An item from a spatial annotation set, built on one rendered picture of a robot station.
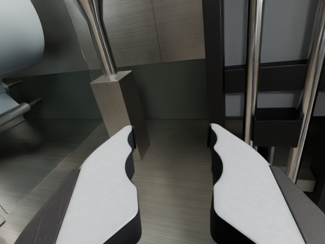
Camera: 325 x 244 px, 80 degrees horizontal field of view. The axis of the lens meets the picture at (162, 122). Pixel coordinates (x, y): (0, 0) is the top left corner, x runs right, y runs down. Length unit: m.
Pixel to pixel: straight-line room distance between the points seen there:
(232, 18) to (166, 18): 0.47
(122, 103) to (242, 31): 0.37
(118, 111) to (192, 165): 0.26
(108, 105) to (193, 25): 0.37
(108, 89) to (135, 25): 0.29
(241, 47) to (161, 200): 0.39
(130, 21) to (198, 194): 0.59
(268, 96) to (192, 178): 0.34
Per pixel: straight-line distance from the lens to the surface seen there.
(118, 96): 0.54
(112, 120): 0.59
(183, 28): 0.70
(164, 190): 0.54
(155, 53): 0.75
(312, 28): 0.27
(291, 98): 0.29
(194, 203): 0.51
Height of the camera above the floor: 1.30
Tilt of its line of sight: 29 degrees down
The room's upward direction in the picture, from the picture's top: 11 degrees counter-clockwise
